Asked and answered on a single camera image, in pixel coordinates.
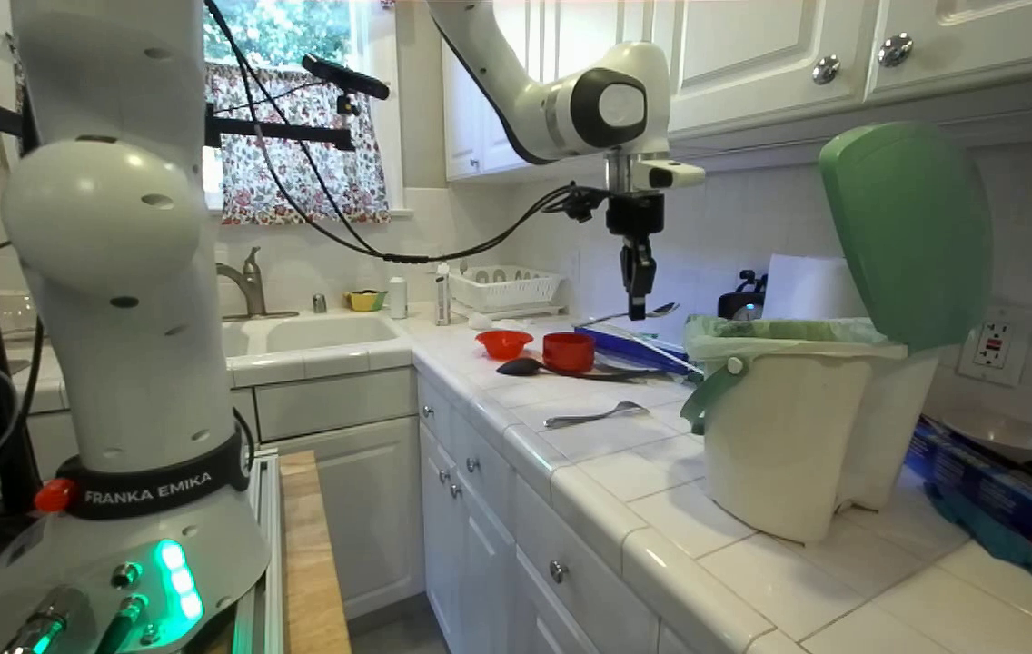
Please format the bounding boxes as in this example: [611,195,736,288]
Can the red bowl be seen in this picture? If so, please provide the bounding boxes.
[478,326,531,360]

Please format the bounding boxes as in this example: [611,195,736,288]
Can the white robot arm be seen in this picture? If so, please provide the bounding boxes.
[0,0,268,654]

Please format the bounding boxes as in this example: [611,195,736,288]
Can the kitchen faucet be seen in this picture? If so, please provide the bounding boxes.
[215,246,264,321]

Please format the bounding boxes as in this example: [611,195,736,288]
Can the white bin with liner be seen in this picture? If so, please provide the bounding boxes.
[681,315,939,544]

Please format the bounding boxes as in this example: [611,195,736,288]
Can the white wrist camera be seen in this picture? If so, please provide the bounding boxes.
[611,151,705,191]

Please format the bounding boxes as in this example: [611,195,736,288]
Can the red measuring cup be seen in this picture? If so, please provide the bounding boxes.
[543,329,595,374]

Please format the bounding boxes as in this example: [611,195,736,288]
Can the white lower cabinet fronts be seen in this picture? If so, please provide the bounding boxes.
[240,362,775,654]

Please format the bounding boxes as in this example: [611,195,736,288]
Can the blue wrap box right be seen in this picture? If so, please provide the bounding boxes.
[906,419,1032,574]

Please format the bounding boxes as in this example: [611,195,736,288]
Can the black measuring scoop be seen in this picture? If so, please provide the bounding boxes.
[498,356,543,378]

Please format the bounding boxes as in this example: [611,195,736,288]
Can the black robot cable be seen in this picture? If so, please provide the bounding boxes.
[200,0,611,268]

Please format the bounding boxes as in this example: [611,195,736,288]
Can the green bin lid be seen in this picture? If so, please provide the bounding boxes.
[817,123,992,352]

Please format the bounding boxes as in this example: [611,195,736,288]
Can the white upper cabinets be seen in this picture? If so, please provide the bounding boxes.
[425,0,1032,185]

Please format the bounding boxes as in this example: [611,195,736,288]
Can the floral window curtain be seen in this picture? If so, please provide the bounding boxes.
[203,62,390,226]

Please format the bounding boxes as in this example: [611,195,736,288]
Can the metal fork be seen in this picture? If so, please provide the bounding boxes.
[544,398,651,427]

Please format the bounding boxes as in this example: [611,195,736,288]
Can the black camera on stand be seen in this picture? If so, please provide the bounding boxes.
[301,53,390,102]

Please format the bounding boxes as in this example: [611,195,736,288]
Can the yellow sponge dish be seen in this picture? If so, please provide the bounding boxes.
[345,291,385,311]

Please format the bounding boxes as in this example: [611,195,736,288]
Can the wall power outlet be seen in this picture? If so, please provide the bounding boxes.
[957,300,1032,389]

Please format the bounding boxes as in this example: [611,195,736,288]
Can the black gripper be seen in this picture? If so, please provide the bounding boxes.
[607,191,664,321]

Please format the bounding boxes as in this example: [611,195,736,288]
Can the white dish rack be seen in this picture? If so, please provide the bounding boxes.
[450,265,560,315]

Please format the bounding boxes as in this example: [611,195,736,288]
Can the white paper towel roll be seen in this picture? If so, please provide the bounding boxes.
[762,255,866,321]

